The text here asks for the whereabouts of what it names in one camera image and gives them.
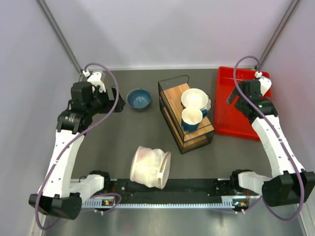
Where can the blue white mug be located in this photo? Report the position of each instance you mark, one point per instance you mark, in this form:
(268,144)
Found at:
(191,118)

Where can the black wire wooden shelf rack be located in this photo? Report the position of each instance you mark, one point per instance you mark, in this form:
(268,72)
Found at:
(170,92)

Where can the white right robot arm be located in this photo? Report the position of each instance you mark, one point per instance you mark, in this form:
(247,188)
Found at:
(283,187)

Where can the white ceramic bowl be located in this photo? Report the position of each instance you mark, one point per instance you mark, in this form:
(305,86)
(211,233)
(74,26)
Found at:
(194,97)

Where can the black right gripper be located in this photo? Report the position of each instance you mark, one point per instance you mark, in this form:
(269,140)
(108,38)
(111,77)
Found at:
(231,98)

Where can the white scalloped plate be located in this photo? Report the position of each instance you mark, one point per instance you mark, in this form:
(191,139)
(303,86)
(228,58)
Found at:
(209,103)

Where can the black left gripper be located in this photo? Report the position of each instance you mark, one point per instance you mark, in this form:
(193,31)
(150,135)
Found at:
(110,103)

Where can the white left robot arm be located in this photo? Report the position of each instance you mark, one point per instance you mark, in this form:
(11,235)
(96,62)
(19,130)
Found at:
(57,197)

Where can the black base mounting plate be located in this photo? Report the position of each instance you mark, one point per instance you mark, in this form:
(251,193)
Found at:
(203,190)

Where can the red plastic tray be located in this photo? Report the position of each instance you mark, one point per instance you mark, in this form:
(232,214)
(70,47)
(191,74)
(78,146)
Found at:
(228,120)

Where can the blue ceramic bowl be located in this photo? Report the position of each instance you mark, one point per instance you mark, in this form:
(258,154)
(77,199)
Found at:
(139,99)

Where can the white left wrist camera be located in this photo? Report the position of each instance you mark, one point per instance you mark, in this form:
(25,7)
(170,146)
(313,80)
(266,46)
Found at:
(96,78)

